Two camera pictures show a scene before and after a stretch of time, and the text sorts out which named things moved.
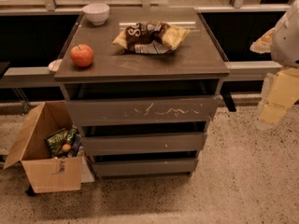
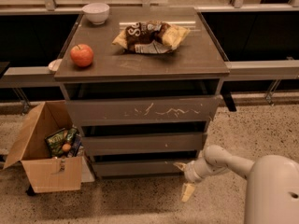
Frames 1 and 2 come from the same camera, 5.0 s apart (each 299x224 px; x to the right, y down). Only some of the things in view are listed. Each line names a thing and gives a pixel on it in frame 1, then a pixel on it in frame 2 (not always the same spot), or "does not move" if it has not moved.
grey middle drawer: [129, 144] does not move
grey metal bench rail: [43, 77] does not move
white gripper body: [286, 41] → [191, 174]
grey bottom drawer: [172, 167] does not move
